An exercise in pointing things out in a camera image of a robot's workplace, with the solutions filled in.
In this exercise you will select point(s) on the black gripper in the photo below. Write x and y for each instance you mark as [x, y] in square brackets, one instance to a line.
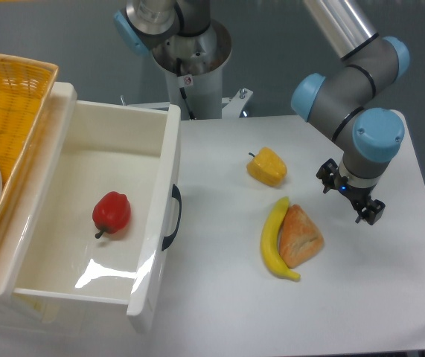
[357, 190]

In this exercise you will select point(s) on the white top drawer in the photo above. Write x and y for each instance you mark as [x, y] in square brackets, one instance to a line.
[127, 264]

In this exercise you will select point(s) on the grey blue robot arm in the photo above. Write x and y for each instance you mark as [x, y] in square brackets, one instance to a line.
[336, 106]

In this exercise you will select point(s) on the white drawer cabinet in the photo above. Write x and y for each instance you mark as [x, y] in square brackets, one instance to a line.
[65, 122]

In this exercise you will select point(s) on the brown bread pastry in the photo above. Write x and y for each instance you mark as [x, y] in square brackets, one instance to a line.
[300, 238]

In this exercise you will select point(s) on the yellow bell pepper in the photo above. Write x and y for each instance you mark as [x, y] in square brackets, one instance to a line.
[267, 167]

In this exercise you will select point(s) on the yellow banana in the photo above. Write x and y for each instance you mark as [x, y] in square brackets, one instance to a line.
[269, 242]

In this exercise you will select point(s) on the red bell pepper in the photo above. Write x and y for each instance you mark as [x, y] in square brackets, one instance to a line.
[111, 214]

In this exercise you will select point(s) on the yellow woven basket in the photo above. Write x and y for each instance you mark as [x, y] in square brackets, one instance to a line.
[25, 86]

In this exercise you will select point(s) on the black top drawer handle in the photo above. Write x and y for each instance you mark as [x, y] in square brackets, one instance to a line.
[175, 217]

